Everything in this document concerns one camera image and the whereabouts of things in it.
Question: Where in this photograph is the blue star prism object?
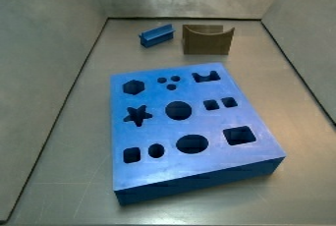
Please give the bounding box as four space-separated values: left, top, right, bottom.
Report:
139 24 175 48

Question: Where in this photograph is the dark curved fixture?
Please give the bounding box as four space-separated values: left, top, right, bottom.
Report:
183 25 235 55

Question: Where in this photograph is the blue shape-sorter block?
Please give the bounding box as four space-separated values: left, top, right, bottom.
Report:
111 63 287 205

